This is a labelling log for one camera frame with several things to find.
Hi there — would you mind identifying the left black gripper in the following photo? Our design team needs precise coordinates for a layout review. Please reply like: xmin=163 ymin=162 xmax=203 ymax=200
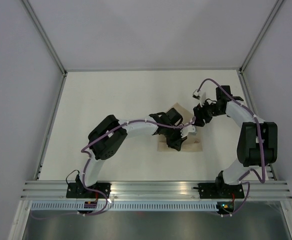
xmin=163 ymin=125 xmax=187 ymax=152

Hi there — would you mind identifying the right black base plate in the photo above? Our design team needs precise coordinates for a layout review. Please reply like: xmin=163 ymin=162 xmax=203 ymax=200
xmin=193 ymin=182 xmax=245 ymax=200

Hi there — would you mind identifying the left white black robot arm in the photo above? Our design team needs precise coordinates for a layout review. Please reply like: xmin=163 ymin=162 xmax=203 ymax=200
xmin=66 ymin=108 xmax=196 ymax=200

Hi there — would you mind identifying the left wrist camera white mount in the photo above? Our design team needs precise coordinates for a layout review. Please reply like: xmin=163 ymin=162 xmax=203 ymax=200
xmin=180 ymin=124 xmax=197 ymax=138

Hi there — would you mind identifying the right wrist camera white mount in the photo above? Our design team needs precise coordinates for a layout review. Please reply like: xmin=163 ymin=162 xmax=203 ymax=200
xmin=192 ymin=89 xmax=207 ymax=106

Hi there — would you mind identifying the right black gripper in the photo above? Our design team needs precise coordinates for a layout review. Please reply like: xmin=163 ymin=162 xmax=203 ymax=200
xmin=192 ymin=99 xmax=224 ymax=128

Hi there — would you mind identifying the left aluminium frame post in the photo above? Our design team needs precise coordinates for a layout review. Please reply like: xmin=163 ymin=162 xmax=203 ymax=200
xmin=20 ymin=0 xmax=67 ymax=76

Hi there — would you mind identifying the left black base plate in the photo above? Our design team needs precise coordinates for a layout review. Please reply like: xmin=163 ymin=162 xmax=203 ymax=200
xmin=66 ymin=182 xmax=111 ymax=199

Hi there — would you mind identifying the aluminium mounting rail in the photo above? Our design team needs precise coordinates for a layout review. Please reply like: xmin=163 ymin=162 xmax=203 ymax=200
xmin=19 ymin=180 xmax=292 ymax=202

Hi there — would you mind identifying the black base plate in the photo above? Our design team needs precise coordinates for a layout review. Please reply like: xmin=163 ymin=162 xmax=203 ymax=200
xmin=193 ymin=182 xmax=245 ymax=200
xmin=66 ymin=182 xmax=111 ymax=199

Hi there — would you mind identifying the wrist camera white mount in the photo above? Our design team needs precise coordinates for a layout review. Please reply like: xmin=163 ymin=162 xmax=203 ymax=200
xmin=192 ymin=89 xmax=207 ymax=106
xmin=180 ymin=124 xmax=197 ymax=138

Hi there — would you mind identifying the white slotted cable duct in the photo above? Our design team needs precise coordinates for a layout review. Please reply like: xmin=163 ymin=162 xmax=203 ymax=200
xmin=31 ymin=201 xmax=218 ymax=212

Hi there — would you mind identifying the beige cloth napkin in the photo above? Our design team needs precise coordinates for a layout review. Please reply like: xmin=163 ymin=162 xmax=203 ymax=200
xmin=157 ymin=102 xmax=203 ymax=153

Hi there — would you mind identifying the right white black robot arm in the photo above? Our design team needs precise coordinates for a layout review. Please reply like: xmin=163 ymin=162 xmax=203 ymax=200
xmin=193 ymin=85 xmax=278 ymax=198

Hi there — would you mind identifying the aluminium frame post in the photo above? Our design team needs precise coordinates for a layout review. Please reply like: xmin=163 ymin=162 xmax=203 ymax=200
xmin=238 ymin=0 xmax=286 ymax=74
xmin=20 ymin=0 xmax=67 ymax=76

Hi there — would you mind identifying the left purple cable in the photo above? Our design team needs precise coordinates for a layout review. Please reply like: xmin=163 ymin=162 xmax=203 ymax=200
xmin=30 ymin=117 xmax=197 ymax=221

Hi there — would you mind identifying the right aluminium frame post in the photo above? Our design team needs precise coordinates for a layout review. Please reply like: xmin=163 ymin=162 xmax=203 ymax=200
xmin=238 ymin=0 xmax=286 ymax=74

